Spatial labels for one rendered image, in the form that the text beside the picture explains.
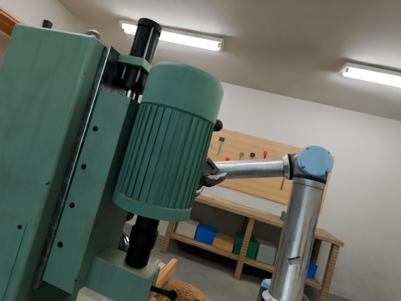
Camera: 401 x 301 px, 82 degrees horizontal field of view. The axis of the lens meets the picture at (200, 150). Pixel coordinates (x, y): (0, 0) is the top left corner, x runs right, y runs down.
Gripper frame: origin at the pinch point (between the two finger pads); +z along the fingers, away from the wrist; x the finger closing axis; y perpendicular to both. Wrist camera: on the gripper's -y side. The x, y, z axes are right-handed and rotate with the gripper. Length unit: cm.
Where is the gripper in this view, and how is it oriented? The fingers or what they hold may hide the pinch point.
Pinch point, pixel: (208, 159)
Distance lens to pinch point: 72.4
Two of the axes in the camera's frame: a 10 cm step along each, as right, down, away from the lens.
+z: 3.2, -5.1, -8.0
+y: 7.0, -4.4, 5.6
